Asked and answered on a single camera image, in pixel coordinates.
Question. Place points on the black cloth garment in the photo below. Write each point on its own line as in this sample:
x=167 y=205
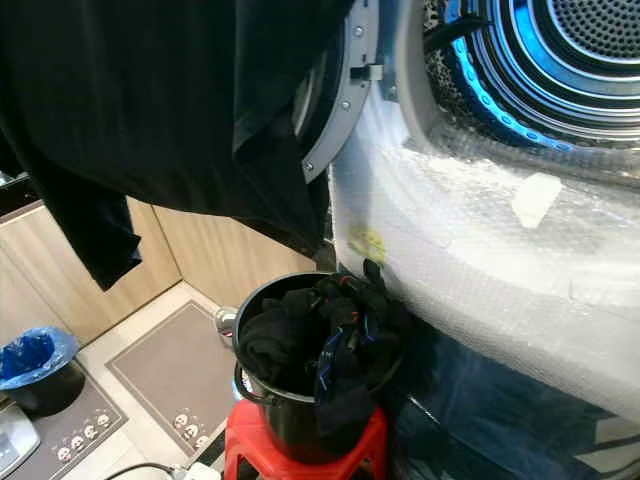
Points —
x=160 y=100

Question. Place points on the black clothes pile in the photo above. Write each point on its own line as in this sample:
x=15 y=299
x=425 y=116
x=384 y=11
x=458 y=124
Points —
x=335 y=335

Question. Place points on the grey washing machine door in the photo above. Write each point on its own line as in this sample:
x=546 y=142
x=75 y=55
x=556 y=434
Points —
x=340 y=100

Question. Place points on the washing machine with bubble wrap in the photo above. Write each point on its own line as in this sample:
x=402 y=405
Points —
x=490 y=250

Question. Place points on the wooden cabinet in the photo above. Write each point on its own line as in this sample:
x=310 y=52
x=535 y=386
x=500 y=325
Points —
x=50 y=265

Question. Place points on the bin with blue bag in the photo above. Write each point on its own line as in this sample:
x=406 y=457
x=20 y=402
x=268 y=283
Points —
x=35 y=365

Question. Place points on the white bathroom scale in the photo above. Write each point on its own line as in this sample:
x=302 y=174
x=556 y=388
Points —
x=14 y=437

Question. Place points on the grey floor mat with paws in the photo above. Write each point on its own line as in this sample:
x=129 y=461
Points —
x=75 y=435
x=170 y=370

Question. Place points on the silver metal cup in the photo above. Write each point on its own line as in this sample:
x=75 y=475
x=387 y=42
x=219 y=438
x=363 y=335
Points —
x=226 y=322

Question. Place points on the colourful detergent bag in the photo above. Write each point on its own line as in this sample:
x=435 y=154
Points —
x=240 y=385

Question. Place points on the white power plug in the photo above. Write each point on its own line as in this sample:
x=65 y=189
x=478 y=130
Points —
x=198 y=472

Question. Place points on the red plastic stool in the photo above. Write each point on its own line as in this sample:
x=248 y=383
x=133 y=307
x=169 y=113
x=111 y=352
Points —
x=250 y=445

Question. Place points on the black round bucket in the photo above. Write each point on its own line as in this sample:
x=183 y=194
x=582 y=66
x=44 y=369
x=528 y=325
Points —
x=290 y=420

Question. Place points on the yellow round sticker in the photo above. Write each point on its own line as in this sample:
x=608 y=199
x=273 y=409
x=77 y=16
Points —
x=366 y=243

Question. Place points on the white tape patch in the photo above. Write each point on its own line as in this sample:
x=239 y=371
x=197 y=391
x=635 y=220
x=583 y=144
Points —
x=537 y=200

